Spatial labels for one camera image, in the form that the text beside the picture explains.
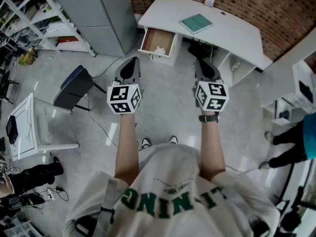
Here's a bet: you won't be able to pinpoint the grey shoulder strap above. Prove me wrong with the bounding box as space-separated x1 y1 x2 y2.
99 177 119 237

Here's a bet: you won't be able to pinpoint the blue chair black legs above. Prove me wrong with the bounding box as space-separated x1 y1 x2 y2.
53 65 107 112

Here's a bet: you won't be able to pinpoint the white shelf unit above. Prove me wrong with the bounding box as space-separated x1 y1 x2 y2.
259 60 316 127

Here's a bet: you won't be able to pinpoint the white shelf rack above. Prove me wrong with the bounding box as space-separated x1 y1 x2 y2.
0 0 97 58

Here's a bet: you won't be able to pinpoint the white drawer brown inside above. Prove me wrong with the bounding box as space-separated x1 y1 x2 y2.
137 26 177 59

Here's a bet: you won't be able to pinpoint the white power strip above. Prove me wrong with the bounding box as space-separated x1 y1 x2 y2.
46 187 57 202

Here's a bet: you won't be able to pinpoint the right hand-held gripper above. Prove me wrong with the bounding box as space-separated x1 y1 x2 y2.
192 58 230 113

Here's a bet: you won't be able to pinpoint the person's right forearm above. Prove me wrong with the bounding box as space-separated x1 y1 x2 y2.
198 110 227 182

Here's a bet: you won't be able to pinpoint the grey metal cabinet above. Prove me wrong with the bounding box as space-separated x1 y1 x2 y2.
46 0 139 58

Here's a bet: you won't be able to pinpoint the white t-shirt green print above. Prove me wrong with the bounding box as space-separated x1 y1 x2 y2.
65 143 281 237

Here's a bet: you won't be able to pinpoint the small white table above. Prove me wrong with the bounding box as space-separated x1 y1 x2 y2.
5 92 80 162

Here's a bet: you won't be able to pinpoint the black device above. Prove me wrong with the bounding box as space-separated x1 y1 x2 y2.
5 115 19 145

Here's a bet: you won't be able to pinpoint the white desk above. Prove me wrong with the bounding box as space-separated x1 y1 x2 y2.
138 0 274 87

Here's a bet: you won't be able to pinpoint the black item under desk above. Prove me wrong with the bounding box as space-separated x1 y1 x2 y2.
188 40 218 59

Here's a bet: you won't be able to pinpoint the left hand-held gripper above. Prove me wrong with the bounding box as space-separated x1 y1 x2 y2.
107 56 144 115

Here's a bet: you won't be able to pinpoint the black wristwatch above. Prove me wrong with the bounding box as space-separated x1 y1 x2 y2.
198 114 220 124

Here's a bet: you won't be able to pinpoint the yellow cardboard box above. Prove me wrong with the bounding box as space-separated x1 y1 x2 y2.
18 47 39 66

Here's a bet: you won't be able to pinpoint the person's left forearm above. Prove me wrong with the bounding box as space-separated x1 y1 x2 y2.
114 112 141 185

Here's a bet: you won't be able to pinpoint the black floor cable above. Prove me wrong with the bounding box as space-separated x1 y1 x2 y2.
86 100 119 148

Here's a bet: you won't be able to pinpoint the green book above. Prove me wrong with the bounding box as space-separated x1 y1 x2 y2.
179 13 213 35

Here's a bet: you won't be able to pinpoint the black bag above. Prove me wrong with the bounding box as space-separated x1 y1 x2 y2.
6 156 65 195

